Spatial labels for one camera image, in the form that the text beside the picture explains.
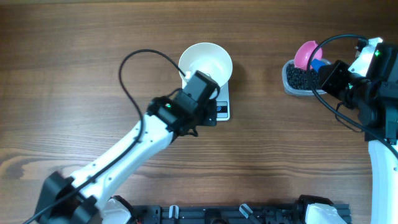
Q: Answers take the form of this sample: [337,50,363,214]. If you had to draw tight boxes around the pink scoop with blue handle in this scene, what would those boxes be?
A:
[294,40,326,71]

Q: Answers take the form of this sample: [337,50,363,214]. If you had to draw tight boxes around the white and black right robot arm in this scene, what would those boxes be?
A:
[303,38,397,223]

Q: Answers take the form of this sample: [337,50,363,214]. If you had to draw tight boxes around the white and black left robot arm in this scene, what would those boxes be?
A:
[27,71,220,223]

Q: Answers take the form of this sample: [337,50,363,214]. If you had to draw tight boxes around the white digital kitchen scale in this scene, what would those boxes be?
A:
[182,80,231,122]

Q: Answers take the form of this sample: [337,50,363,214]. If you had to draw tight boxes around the white bowl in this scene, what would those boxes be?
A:
[178,42,233,87]

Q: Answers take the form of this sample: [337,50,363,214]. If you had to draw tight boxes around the black beans in container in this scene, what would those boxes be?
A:
[285,63,320,90]

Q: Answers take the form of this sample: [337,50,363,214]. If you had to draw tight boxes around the clear plastic container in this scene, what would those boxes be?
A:
[282,59,313,96]

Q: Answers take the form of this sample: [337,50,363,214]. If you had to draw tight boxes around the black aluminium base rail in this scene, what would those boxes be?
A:
[132,204,305,224]

